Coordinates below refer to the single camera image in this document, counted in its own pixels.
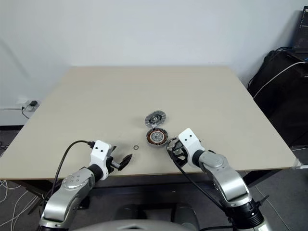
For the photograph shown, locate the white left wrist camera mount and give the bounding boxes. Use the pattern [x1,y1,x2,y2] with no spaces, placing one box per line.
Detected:
[90,140,114,180]

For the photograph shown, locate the large black bag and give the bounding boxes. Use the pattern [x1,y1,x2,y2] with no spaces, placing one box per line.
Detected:
[247,47,308,148]

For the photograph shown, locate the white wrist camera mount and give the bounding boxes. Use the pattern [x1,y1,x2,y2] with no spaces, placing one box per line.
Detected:
[178,128,205,167]
[90,140,114,180]

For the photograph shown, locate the clear table corner guard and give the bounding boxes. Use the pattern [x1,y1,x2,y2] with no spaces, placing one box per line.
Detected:
[292,158,308,171]

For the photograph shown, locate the silver robot torso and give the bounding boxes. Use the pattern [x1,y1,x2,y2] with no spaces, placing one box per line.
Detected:
[88,217,203,231]

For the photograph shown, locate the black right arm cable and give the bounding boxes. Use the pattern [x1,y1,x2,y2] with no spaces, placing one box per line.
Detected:
[167,148,229,215]

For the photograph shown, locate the white floor cable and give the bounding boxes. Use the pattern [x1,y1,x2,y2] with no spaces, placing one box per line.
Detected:
[0,179,9,204]
[0,184,47,231]

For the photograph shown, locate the silver motor housing copper windings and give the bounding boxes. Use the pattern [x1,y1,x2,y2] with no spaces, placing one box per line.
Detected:
[145,129,168,147]

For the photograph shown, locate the white wall power strip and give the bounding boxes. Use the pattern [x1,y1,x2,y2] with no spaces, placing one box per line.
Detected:
[15,97,41,112]

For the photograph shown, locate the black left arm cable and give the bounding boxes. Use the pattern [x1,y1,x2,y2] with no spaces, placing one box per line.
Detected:
[42,140,95,207]

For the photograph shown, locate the dark rounded shape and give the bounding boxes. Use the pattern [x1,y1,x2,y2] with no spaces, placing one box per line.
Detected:
[173,203,201,227]

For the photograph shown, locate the white cable on bag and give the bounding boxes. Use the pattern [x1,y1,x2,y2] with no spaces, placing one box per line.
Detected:
[252,61,308,99]

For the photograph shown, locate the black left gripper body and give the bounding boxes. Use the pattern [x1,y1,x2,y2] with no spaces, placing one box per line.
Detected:
[105,154,122,174]

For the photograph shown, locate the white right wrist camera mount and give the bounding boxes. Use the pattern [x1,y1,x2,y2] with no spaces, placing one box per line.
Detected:
[178,128,205,167]

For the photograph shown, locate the round silver motor cover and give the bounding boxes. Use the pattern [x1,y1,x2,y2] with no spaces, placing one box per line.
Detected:
[145,110,164,128]

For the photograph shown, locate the dark table frame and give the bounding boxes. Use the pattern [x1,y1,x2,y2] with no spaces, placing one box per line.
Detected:
[14,169,264,215]

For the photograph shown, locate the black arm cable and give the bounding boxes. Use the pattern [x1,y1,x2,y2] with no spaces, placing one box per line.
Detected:
[42,140,95,207]
[167,148,229,215]

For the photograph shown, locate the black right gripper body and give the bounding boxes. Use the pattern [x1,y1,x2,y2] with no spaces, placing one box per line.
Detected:
[172,141,190,167]

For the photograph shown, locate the open black laptop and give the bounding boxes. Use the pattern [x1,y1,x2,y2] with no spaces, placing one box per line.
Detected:
[292,6,308,62]

